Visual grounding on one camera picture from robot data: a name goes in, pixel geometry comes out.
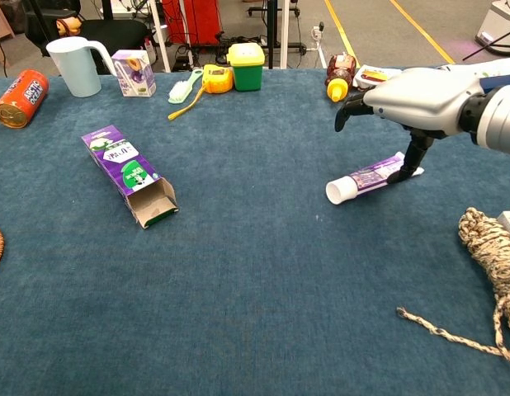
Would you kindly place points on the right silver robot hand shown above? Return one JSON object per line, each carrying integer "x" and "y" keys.
{"x": 420, "y": 99}

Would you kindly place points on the purple white tube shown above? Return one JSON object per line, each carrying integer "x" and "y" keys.
{"x": 364, "y": 178}

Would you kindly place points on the purple and green carton box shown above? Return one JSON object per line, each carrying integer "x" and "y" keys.
{"x": 119, "y": 161}

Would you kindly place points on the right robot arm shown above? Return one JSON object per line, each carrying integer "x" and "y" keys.
{"x": 502, "y": 119}

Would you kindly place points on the blue rectangular block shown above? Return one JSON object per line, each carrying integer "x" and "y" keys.
{"x": 500, "y": 81}

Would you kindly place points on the packaged snack white wrapper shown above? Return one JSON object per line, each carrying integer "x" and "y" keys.
{"x": 372, "y": 76}

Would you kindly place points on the brown bottle yellow cap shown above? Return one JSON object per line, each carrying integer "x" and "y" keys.
{"x": 341, "y": 74}

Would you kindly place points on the white machine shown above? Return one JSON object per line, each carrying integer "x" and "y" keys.
{"x": 500, "y": 24}

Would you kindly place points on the white power strip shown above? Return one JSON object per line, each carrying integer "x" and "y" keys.
{"x": 318, "y": 35}

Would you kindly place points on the white pole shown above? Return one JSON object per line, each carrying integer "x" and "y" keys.
{"x": 284, "y": 33}

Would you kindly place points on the green yellow mini bin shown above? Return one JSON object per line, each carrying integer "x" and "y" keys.
{"x": 246, "y": 68}

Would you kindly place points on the yellow tape measure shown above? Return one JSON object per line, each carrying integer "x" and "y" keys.
{"x": 218, "y": 79}

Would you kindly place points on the blue table mat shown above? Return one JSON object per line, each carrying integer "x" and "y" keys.
{"x": 255, "y": 268}

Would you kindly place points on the green scrub brush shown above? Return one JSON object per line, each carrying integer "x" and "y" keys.
{"x": 182, "y": 90}

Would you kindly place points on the red cabinet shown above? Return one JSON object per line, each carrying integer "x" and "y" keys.
{"x": 193, "y": 20}

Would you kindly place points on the small purple drink carton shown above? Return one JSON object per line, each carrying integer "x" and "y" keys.
{"x": 135, "y": 74}

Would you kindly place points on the black office chair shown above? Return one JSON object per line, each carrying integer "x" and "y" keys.
{"x": 114, "y": 35}

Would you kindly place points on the pale blue plastic pitcher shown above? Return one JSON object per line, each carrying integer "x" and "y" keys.
{"x": 75, "y": 68}

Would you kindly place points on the brown plush toy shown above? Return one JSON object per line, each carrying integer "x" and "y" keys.
{"x": 69, "y": 25}

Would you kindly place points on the orange soda can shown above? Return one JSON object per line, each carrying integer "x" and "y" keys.
{"x": 24, "y": 97}

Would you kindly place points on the white frame leg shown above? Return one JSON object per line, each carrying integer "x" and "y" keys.
{"x": 160, "y": 37}

